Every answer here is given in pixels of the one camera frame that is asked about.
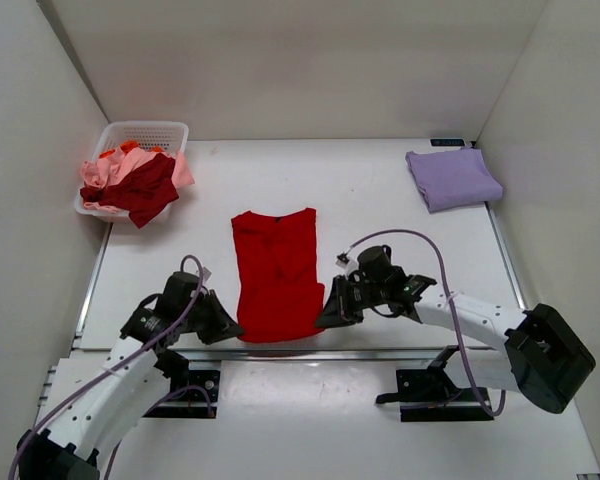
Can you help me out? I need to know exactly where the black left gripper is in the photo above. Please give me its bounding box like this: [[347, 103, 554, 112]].
[[182, 286, 246, 342]]

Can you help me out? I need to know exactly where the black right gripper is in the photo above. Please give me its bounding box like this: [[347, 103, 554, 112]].
[[315, 275, 388, 331]]

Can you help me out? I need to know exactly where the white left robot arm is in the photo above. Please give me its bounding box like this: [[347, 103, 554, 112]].
[[8, 271, 244, 479]]

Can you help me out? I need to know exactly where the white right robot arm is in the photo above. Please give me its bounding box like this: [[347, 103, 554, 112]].
[[315, 245, 596, 414]]

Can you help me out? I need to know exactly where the dark red t shirt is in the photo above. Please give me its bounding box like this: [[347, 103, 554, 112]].
[[80, 154, 179, 229]]

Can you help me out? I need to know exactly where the folded purple t shirt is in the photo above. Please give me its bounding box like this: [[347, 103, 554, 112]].
[[405, 148, 504, 213]]

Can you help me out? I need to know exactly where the pink t shirt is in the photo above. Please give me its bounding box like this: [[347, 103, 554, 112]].
[[81, 146, 195, 189]]

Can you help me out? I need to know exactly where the white plastic laundry basket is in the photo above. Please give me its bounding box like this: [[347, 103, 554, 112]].
[[74, 120, 190, 224]]

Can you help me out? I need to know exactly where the dark blue label sticker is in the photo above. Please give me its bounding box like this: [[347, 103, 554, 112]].
[[430, 138, 466, 148]]

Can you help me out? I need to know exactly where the orange t shirt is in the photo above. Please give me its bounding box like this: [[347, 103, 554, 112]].
[[98, 140, 164, 159]]

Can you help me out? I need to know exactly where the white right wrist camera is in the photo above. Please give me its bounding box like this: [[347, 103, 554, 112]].
[[336, 252, 359, 276]]

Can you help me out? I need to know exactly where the aluminium table rail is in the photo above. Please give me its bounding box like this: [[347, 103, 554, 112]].
[[178, 347, 443, 362]]

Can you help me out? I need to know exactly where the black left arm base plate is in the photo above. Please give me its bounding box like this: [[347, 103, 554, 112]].
[[144, 361, 221, 420]]

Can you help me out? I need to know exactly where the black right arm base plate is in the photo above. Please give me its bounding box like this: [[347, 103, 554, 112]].
[[375, 346, 494, 423]]

